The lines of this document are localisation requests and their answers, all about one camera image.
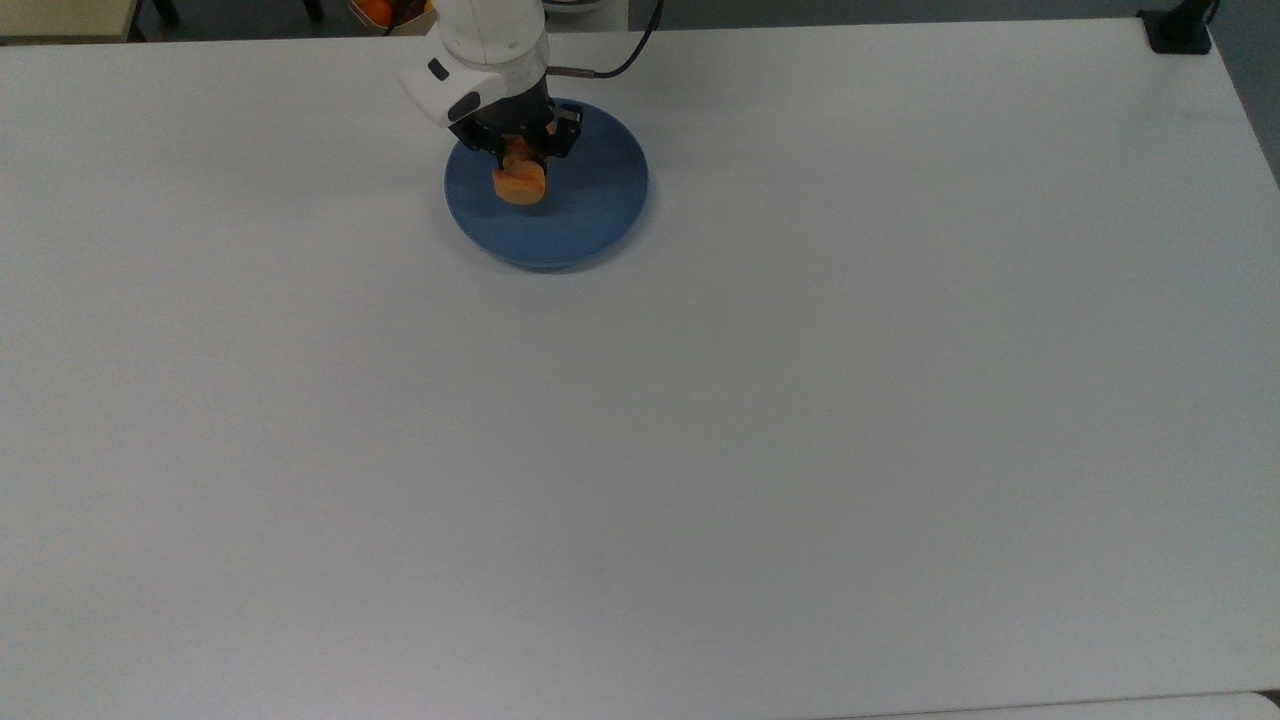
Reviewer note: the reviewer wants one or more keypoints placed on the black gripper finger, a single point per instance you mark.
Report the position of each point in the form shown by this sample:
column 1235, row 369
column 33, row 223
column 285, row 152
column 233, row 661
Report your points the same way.
column 558, row 140
column 497, row 153

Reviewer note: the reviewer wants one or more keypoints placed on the light wooden table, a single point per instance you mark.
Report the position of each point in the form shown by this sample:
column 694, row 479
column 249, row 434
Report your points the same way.
column 60, row 15

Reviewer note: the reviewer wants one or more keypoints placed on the blue round plate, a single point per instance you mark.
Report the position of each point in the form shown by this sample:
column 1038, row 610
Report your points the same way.
column 590, row 210

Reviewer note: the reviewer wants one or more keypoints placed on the orange fruit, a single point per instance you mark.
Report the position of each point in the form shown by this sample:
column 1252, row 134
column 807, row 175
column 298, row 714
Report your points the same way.
column 375, row 10

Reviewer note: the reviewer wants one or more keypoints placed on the black clamp camera stand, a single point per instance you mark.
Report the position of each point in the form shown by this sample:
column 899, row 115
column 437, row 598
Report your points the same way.
column 1178, row 35

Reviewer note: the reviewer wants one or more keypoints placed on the dark chair leg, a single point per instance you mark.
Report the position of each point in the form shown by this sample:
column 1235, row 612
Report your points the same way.
column 165, row 10
column 314, row 9

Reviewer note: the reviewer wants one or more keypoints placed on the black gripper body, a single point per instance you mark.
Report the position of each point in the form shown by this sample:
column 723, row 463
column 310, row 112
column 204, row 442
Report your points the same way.
column 520, row 110

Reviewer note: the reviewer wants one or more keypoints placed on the orange bread loaf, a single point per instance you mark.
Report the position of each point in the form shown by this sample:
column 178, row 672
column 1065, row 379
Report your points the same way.
column 520, row 185

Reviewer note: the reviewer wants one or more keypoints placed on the cardboard fruit box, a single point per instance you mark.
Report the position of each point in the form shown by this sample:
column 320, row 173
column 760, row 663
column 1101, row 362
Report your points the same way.
column 412, row 24

